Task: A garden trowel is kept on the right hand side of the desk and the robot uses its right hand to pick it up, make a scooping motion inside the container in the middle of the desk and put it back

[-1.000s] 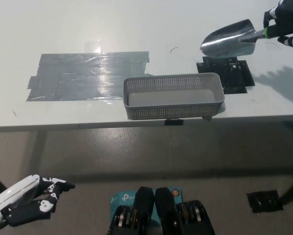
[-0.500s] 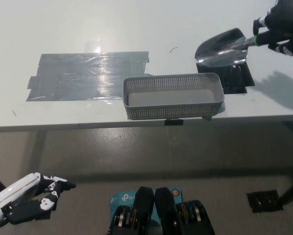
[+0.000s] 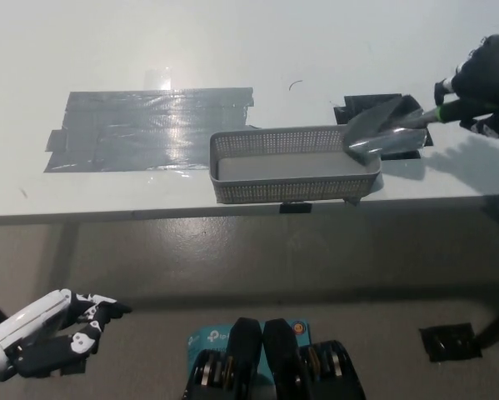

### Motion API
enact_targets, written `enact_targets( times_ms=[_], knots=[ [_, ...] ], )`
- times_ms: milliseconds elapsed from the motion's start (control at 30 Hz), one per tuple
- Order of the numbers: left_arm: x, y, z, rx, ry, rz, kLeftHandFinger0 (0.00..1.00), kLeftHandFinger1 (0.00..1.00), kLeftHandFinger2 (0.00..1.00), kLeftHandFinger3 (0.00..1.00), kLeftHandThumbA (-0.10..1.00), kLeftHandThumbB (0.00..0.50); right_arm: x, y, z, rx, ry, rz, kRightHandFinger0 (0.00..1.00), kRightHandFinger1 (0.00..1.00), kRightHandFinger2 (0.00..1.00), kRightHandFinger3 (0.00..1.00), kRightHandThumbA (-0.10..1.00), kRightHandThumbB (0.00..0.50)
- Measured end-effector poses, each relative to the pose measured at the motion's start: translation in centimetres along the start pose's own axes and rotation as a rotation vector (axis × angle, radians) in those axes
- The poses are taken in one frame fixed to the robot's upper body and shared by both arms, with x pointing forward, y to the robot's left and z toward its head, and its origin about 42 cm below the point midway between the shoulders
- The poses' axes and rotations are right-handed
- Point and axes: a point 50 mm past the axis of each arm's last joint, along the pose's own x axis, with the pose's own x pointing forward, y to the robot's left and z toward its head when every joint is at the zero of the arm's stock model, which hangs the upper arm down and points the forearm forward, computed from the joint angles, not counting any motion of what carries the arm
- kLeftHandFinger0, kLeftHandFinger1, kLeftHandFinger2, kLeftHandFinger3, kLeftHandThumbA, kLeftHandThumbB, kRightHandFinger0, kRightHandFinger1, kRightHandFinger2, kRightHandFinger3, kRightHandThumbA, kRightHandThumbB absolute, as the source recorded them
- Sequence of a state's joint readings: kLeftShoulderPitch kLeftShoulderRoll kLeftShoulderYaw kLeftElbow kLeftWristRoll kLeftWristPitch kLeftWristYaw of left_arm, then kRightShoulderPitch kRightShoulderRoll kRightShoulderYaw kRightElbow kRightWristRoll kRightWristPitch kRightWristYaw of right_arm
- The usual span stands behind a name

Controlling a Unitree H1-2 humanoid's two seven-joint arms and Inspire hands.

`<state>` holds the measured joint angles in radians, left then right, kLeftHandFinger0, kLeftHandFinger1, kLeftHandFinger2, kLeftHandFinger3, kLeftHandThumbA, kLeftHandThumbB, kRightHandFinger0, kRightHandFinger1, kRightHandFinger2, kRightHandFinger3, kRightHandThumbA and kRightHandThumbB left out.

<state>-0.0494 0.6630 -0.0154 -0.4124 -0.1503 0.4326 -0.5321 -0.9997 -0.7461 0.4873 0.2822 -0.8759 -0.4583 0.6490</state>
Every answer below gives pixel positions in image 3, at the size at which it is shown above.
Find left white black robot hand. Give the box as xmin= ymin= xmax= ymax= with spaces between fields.
xmin=0 ymin=288 xmax=132 ymax=378

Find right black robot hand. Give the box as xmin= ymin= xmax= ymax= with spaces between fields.
xmin=434 ymin=33 xmax=499 ymax=141

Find garden trowel green black handle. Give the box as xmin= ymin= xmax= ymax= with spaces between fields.
xmin=341 ymin=94 xmax=499 ymax=164

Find robot body black teal blocks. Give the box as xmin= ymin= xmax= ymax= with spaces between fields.
xmin=182 ymin=317 xmax=367 ymax=400

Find black tape patch on table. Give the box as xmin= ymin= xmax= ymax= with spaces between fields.
xmin=332 ymin=93 xmax=436 ymax=162

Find small black tape strip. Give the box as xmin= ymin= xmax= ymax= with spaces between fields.
xmin=280 ymin=202 xmax=313 ymax=216

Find grey perforated plastic basket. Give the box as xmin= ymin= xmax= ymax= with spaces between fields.
xmin=208 ymin=124 xmax=383 ymax=205

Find black tape patch on floor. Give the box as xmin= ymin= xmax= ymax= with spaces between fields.
xmin=418 ymin=322 xmax=483 ymax=363

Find large grey duct tape patch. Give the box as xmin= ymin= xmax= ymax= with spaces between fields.
xmin=42 ymin=86 xmax=261 ymax=173

